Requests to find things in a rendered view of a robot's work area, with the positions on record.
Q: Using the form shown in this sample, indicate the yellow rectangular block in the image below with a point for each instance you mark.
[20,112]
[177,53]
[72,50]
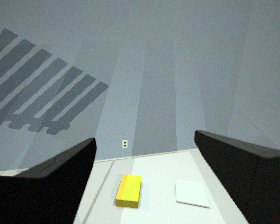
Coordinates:
[129,191]

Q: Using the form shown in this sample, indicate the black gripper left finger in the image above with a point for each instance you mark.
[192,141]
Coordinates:
[49,193]

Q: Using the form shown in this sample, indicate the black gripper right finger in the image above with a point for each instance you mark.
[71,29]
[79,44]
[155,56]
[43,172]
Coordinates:
[249,173]

